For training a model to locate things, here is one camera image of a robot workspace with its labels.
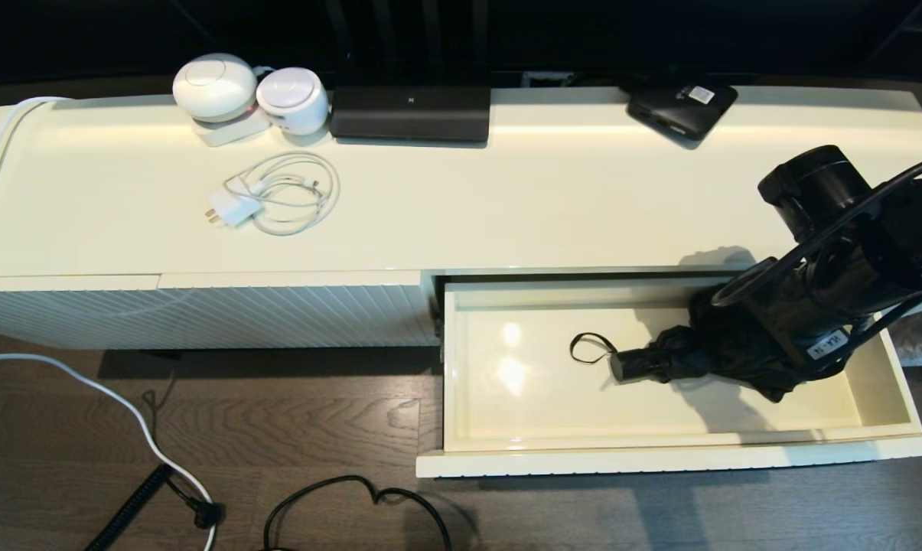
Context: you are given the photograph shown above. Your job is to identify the black rectangular device box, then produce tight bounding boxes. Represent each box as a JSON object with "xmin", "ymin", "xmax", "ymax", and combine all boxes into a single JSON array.
[{"xmin": 329, "ymin": 86, "xmax": 492, "ymax": 144}]

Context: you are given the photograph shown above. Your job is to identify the black coiled cable with plug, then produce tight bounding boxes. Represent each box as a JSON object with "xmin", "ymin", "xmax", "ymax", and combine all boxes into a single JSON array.
[{"xmin": 84, "ymin": 461, "xmax": 226, "ymax": 551}]

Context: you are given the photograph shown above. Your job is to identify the white coiled charging cable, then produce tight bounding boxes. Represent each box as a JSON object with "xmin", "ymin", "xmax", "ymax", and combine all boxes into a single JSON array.
[{"xmin": 225, "ymin": 152, "xmax": 342, "ymax": 236}]

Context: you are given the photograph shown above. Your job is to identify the flat white device base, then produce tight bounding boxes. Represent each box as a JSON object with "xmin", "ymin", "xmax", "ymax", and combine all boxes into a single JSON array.
[{"xmin": 193, "ymin": 109, "xmax": 272, "ymax": 148}]

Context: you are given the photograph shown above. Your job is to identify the large white dome device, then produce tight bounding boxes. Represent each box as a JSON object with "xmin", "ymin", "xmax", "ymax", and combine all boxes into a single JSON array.
[{"xmin": 172, "ymin": 54, "xmax": 259, "ymax": 125}]

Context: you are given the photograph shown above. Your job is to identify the white fluted drawer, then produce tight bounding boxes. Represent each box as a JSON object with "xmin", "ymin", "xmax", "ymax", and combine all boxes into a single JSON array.
[{"xmin": 415, "ymin": 274, "xmax": 922, "ymax": 481}]

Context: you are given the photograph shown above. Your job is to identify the black power cable loop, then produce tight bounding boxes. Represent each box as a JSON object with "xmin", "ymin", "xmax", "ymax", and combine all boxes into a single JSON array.
[{"xmin": 262, "ymin": 473, "xmax": 454, "ymax": 551}]

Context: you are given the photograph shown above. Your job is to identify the small white round device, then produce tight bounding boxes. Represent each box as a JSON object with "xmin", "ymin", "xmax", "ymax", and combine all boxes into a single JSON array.
[{"xmin": 256, "ymin": 68, "xmax": 330, "ymax": 137}]

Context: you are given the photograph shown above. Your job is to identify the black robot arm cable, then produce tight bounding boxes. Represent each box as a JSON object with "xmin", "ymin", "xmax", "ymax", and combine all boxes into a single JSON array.
[{"xmin": 709, "ymin": 152, "xmax": 922, "ymax": 368}]

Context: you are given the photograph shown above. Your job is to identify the white power strip cable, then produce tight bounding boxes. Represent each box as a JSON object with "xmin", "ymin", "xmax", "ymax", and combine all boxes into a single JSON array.
[{"xmin": 0, "ymin": 348, "xmax": 218, "ymax": 551}]

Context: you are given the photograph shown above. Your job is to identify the white twin cable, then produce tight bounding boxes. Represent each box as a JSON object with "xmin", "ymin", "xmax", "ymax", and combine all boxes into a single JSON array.
[{"xmin": 0, "ymin": 97, "xmax": 71, "ymax": 244}]

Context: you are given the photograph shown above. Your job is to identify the white sideboard cabinet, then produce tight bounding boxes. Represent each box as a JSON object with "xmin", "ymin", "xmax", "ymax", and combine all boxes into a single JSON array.
[{"xmin": 0, "ymin": 86, "xmax": 922, "ymax": 353}]

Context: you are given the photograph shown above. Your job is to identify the white power adapter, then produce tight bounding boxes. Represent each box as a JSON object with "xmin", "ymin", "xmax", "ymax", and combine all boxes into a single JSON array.
[{"xmin": 205, "ymin": 189, "xmax": 265, "ymax": 228}]

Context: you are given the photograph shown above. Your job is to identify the black umbrella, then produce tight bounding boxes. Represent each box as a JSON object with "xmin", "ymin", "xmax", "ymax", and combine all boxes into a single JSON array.
[{"xmin": 570, "ymin": 302, "xmax": 813, "ymax": 404}]

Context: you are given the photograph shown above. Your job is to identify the black set-top box with label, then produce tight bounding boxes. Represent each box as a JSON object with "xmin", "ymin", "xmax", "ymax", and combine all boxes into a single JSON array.
[{"xmin": 627, "ymin": 80, "xmax": 739, "ymax": 146}]

